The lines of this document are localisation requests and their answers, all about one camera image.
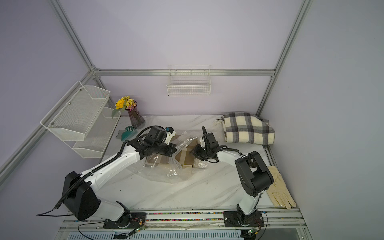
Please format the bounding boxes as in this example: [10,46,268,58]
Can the clear plastic vacuum bag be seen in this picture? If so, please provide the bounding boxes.
[128,131,209,184]

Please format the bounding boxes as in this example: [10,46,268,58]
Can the cream plaid scarf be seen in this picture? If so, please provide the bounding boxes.
[216,112,275,146]

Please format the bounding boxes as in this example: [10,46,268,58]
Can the tan plaid scarf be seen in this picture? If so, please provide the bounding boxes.
[145,138,198,169]

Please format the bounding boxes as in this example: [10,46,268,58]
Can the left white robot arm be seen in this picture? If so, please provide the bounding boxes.
[57,126,177,227]

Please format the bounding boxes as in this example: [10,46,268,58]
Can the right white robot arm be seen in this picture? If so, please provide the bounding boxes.
[193,128,274,221]

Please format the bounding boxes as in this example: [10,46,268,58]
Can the green white work glove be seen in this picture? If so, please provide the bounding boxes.
[116,126,137,142]

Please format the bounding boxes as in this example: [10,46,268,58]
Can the purple ribbed glass vase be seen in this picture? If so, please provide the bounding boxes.
[128,107,146,129]

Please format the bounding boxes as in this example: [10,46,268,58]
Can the yellow flower bouquet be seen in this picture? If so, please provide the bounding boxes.
[111,96,137,118]

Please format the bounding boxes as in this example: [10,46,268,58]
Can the white two-tier mesh shelf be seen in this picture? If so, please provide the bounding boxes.
[40,82,121,159]

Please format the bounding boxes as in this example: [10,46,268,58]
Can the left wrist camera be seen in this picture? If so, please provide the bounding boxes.
[165,127,176,145]

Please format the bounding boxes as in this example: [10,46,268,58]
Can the white wire wall basket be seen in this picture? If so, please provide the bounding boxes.
[167,65,212,97]

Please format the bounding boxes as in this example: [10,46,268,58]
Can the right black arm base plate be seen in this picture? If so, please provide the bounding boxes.
[223,211,265,227]

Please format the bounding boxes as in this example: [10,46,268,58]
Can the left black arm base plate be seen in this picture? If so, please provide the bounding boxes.
[103,212,147,229]

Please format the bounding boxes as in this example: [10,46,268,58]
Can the aluminium front rail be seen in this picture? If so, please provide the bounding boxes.
[58,208,308,232]

